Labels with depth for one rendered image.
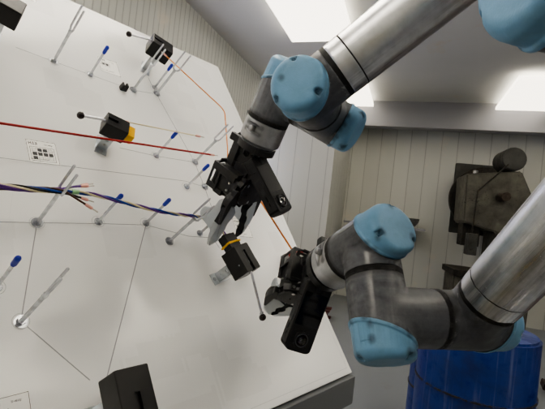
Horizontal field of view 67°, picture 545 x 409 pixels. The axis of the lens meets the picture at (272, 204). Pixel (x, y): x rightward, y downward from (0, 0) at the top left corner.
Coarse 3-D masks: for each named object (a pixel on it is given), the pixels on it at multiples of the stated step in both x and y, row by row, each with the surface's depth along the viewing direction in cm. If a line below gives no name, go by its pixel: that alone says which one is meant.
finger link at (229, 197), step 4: (232, 192) 74; (236, 192) 73; (228, 196) 74; (232, 196) 74; (236, 196) 74; (224, 200) 74; (228, 200) 74; (232, 200) 74; (236, 200) 75; (224, 204) 74; (228, 204) 74; (232, 204) 75; (224, 208) 74; (228, 208) 74; (220, 212) 74; (224, 212) 74; (228, 212) 75; (220, 216) 75; (224, 216) 75; (216, 220) 76; (220, 220) 75; (220, 224) 75
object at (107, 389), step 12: (120, 372) 50; (132, 372) 51; (144, 372) 52; (108, 384) 50; (120, 384) 49; (132, 384) 50; (144, 384) 51; (108, 396) 50; (120, 396) 48; (132, 396) 49; (144, 396) 50; (96, 408) 54; (108, 408) 49; (120, 408) 48; (132, 408) 48; (144, 408) 49; (156, 408) 50
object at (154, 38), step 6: (132, 36) 100; (138, 36) 100; (156, 36) 102; (150, 42) 101; (156, 42) 100; (162, 42) 103; (168, 42) 105; (150, 48) 101; (156, 48) 101; (162, 48) 101; (168, 48) 103; (150, 54) 102; (168, 54) 103; (150, 60) 105; (156, 60) 105; (162, 60) 104; (144, 66) 106
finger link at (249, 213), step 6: (246, 204) 81; (252, 204) 81; (240, 210) 84; (246, 210) 81; (252, 210) 82; (240, 216) 84; (246, 216) 81; (252, 216) 84; (240, 222) 83; (246, 222) 83; (240, 228) 84; (246, 228) 84; (240, 234) 84
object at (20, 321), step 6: (66, 270) 48; (60, 276) 48; (54, 282) 49; (48, 288) 50; (54, 288) 48; (42, 294) 50; (48, 294) 48; (36, 300) 51; (42, 300) 50; (36, 306) 51; (30, 312) 52; (18, 318) 54; (24, 318) 53; (18, 324) 54; (24, 324) 54
